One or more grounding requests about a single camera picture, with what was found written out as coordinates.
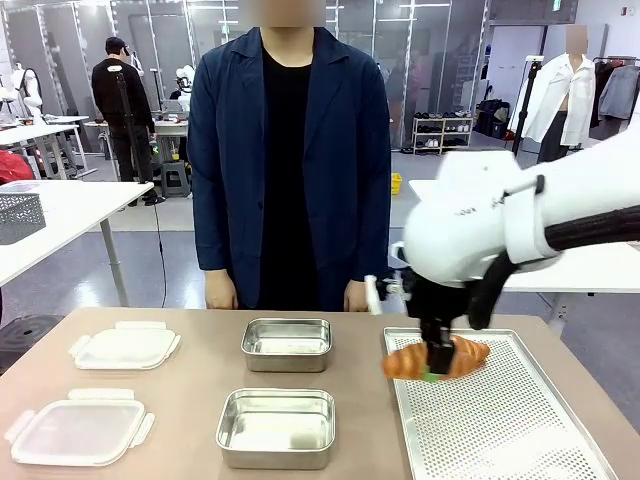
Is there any clothes rack with garments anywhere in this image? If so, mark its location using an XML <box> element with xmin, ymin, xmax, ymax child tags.
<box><xmin>590</xmin><ymin>54</ymin><xmax>640</xmax><ymax>144</ymax></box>

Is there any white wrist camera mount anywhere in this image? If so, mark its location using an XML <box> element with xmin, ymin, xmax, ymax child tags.
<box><xmin>363</xmin><ymin>273</ymin><xmax>417</xmax><ymax>316</ymax></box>

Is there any clear plastic box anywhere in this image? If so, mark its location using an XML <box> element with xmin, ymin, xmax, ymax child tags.
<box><xmin>0</xmin><ymin>180</ymin><xmax>42</xmax><ymax>196</ymax></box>

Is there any black braided cable sleeve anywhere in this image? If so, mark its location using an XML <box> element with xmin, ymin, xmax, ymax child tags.
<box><xmin>467</xmin><ymin>203</ymin><xmax>640</xmax><ymax>331</ymax></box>

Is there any clear plastic clip lid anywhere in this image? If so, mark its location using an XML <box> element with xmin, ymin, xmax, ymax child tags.
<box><xmin>68</xmin><ymin>321</ymin><xmax>182</xmax><ymax>371</ymax></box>
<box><xmin>4</xmin><ymin>388</ymin><xmax>156</xmax><ymax>467</ymax></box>

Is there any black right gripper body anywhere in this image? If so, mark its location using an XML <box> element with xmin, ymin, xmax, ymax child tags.
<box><xmin>402</xmin><ymin>269</ymin><xmax>474</xmax><ymax>337</ymax></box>

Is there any black bags pile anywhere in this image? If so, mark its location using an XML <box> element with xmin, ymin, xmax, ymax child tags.
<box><xmin>473</xmin><ymin>98</ymin><xmax>512</xmax><ymax>140</ymax></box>

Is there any person's left hand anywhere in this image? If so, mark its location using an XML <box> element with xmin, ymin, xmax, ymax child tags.
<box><xmin>344</xmin><ymin>278</ymin><xmax>372</xmax><ymax>314</ymax></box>

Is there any white background desk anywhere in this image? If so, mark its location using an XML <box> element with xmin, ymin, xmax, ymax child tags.
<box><xmin>0</xmin><ymin>114</ymin><xmax>99</xmax><ymax>180</ymax></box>

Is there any red cloth item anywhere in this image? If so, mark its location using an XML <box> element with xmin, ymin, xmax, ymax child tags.
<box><xmin>0</xmin><ymin>148</ymin><xmax>37</xmax><ymax>186</ymax></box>

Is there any grey workbench with equipment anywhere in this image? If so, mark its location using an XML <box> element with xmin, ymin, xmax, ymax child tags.
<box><xmin>83</xmin><ymin>112</ymin><xmax>194</xmax><ymax>166</ymax></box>

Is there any mannequin with white shirt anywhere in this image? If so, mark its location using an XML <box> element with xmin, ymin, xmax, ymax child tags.
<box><xmin>518</xmin><ymin>23</ymin><xmax>597</xmax><ymax>164</ymax></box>

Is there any stainless steel rectangular container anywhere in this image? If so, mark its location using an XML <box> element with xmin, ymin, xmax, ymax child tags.
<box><xmin>240</xmin><ymin>317</ymin><xmax>333</xmax><ymax>374</ymax></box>
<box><xmin>215</xmin><ymin>388</ymin><xmax>336</xmax><ymax>471</ymax></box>

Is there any person's left forearm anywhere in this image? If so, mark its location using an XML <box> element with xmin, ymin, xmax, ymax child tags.
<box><xmin>348</xmin><ymin>189</ymin><xmax>392</xmax><ymax>284</ymax></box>

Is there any white humanoid background robot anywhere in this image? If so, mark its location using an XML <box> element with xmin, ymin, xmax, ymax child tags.
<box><xmin>169</xmin><ymin>63</ymin><xmax>197</xmax><ymax>114</ymax></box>

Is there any grey mesh basket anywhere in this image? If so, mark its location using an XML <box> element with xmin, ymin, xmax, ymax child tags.
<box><xmin>0</xmin><ymin>191</ymin><xmax>47</xmax><ymax>246</ymax></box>

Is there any golden brown croissant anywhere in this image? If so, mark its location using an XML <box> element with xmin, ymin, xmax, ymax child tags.
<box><xmin>382</xmin><ymin>335</ymin><xmax>491</xmax><ymax>384</ymax></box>

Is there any grey step stool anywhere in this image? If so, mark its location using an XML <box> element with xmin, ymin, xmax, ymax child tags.
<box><xmin>158</xmin><ymin>162</ymin><xmax>192</xmax><ymax>199</ymax></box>

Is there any white shoe rack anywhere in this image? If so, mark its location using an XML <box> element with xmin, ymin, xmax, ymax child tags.
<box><xmin>411</xmin><ymin>114</ymin><xmax>475</xmax><ymax>155</ymax></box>

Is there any black floor cable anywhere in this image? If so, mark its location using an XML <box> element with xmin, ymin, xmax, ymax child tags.
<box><xmin>149</xmin><ymin>197</ymin><xmax>168</xmax><ymax>307</ymax></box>

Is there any perforated metal baking tray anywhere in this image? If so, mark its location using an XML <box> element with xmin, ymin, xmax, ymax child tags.
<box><xmin>383</xmin><ymin>327</ymin><xmax>619</xmax><ymax>480</ymax></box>

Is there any person's right forearm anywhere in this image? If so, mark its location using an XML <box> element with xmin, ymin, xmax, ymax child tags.
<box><xmin>191</xmin><ymin>189</ymin><xmax>237</xmax><ymax>274</ymax></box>

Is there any black light stand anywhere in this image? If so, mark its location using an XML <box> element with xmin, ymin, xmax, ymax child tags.
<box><xmin>510</xmin><ymin>55</ymin><xmax>545</xmax><ymax>157</ymax></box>

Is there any person's right hand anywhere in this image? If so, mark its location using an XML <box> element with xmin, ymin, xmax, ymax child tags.
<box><xmin>204</xmin><ymin>269</ymin><xmax>239</xmax><ymax>310</ymax></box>

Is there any person in navy jacket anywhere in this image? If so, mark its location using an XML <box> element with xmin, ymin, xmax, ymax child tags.
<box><xmin>187</xmin><ymin>0</ymin><xmax>392</xmax><ymax>312</ymax></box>

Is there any person in black clothes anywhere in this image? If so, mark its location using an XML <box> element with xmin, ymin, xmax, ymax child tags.
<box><xmin>90</xmin><ymin>36</ymin><xmax>157</xmax><ymax>207</ymax></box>

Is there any black round floor base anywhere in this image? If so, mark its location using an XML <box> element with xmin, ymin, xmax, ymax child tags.
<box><xmin>0</xmin><ymin>313</ymin><xmax>67</xmax><ymax>377</ymax></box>

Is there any white table with grey basket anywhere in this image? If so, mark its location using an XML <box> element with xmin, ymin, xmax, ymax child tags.
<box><xmin>0</xmin><ymin>179</ymin><xmax>155</xmax><ymax>307</ymax></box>

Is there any black camera tripod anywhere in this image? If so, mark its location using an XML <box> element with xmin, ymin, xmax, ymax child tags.
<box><xmin>110</xmin><ymin>69</ymin><xmax>166</xmax><ymax>204</ymax></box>

